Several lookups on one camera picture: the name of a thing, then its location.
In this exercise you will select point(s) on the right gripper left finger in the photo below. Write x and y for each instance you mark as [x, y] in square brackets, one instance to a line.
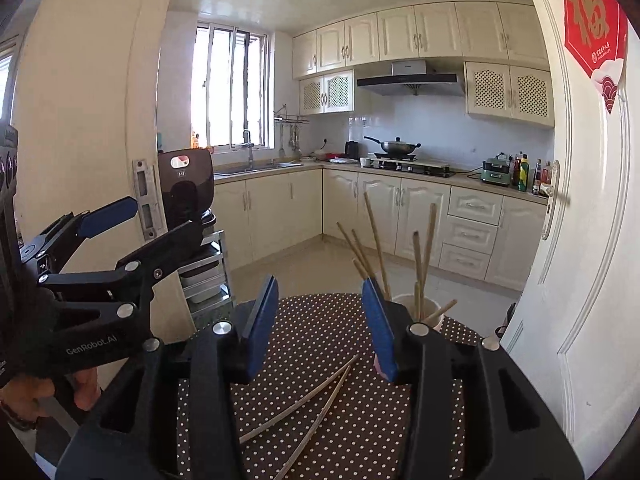
[168, 413]

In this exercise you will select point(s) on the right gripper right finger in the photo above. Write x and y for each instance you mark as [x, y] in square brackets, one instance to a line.
[470, 405]

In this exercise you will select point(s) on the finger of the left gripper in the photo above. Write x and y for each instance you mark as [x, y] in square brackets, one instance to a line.
[65, 235]
[178, 247]

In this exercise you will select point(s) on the wooden chopstick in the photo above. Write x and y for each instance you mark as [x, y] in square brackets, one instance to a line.
[430, 234]
[300, 448]
[362, 252]
[441, 311]
[418, 285]
[378, 247]
[350, 243]
[274, 420]

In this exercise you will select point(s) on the kitchen window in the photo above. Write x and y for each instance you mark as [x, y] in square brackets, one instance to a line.
[230, 89]

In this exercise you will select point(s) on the cream upper kitchen cabinets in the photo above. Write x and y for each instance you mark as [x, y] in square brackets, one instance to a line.
[497, 47]

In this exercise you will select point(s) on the person's left hand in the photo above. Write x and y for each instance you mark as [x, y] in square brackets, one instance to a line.
[21, 395]

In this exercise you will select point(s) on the metal shelf rack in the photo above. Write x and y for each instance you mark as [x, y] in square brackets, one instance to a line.
[206, 282]

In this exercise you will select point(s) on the wooden chopstick on table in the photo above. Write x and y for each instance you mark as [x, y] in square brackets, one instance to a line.
[300, 448]
[274, 420]

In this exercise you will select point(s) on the door strike plate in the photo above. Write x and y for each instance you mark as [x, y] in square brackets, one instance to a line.
[145, 188]

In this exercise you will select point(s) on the white door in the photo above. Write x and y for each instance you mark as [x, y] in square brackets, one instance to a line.
[575, 331]

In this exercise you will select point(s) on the pink cylindrical utensil cup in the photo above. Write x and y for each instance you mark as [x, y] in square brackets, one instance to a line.
[415, 309]

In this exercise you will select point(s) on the brown polka dot tablecloth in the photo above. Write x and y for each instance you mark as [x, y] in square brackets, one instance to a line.
[361, 436]

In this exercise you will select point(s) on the sink faucet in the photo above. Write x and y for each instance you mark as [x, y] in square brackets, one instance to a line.
[249, 146]

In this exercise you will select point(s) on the black electric kettle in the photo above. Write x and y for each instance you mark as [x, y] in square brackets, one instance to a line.
[352, 149]

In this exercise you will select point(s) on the dark sauce bottle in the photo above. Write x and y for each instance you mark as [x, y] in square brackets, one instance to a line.
[537, 178]

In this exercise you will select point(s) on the green electric cooker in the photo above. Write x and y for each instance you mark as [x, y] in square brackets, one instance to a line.
[496, 170]

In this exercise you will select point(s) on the gas stove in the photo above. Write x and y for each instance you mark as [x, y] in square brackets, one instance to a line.
[409, 165]

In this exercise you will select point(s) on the green bottle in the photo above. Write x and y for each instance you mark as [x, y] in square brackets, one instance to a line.
[523, 171]

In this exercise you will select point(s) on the black wok with lid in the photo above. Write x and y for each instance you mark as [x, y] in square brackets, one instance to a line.
[396, 147]

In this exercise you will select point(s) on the black range hood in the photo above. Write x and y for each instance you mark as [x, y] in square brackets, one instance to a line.
[413, 78]

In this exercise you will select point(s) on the red fu door decoration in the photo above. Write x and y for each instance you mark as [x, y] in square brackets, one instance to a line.
[596, 33]

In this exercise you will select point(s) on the black tripod camera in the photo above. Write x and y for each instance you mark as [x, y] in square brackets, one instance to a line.
[187, 184]

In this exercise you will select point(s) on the silver door handle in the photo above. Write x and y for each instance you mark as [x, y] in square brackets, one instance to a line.
[552, 199]

